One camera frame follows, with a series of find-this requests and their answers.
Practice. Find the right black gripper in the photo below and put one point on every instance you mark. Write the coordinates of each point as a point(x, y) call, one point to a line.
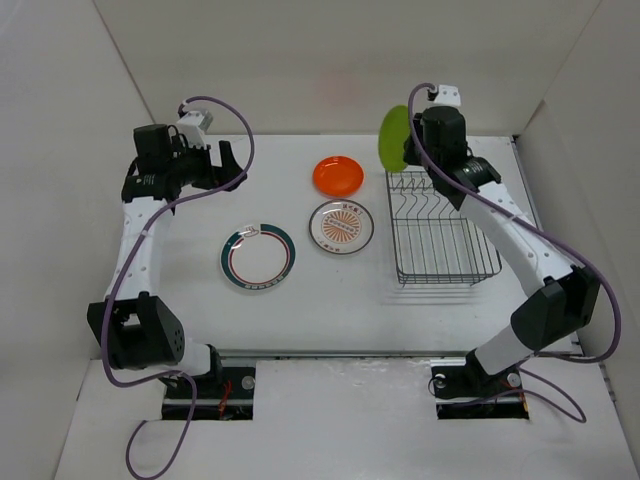
point(410, 156)

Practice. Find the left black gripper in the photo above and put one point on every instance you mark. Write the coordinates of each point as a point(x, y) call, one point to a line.
point(214, 175)

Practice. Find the green plate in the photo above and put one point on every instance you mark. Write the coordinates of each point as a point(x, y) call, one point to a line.
point(393, 133)

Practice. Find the white plate teal rim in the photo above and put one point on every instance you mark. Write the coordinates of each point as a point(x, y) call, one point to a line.
point(257, 257)

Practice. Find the white plate orange sunburst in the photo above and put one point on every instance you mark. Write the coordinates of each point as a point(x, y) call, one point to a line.
point(341, 227)

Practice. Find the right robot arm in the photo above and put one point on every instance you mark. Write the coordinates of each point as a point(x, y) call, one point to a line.
point(560, 295)

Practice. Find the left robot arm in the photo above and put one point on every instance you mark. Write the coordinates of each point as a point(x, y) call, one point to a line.
point(134, 328)

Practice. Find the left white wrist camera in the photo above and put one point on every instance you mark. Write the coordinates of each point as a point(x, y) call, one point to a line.
point(193, 125)

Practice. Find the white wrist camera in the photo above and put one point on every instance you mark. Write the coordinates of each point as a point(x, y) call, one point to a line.
point(446, 95)
point(193, 125)

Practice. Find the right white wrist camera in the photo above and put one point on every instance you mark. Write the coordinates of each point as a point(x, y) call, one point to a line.
point(446, 95)

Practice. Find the grey wire dish rack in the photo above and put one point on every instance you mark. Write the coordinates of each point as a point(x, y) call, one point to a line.
point(433, 243)

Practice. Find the aluminium table rail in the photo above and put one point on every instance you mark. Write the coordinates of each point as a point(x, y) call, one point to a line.
point(297, 354)

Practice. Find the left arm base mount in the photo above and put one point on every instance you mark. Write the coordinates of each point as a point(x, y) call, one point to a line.
point(226, 394)

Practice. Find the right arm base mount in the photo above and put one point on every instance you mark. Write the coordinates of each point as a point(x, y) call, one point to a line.
point(463, 391)

